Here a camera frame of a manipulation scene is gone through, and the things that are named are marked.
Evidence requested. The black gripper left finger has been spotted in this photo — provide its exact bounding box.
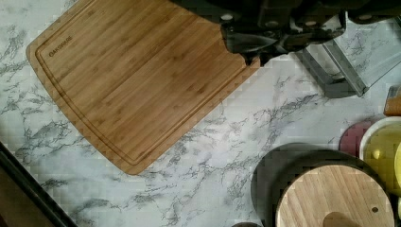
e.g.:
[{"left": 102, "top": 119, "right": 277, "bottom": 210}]
[{"left": 220, "top": 26, "right": 278, "bottom": 66}]

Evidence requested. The white bowl with yellow contents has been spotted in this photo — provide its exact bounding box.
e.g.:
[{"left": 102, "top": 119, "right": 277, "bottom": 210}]
[{"left": 359, "top": 116, "right": 401, "bottom": 196}]

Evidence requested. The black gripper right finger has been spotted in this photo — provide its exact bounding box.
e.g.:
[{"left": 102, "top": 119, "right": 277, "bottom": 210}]
[{"left": 260, "top": 18, "right": 346, "bottom": 65}]

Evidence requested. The round wooden lid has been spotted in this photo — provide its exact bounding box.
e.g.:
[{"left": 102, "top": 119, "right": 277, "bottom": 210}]
[{"left": 275, "top": 165, "right": 395, "bottom": 227}]

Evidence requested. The bamboo cutting board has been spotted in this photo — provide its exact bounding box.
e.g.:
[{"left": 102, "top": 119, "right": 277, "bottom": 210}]
[{"left": 26, "top": 0, "right": 258, "bottom": 175}]

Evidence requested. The dark red coaster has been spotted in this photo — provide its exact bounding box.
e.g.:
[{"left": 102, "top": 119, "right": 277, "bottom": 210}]
[{"left": 339, "top": 121, "right": 373, "bottom": 157}]

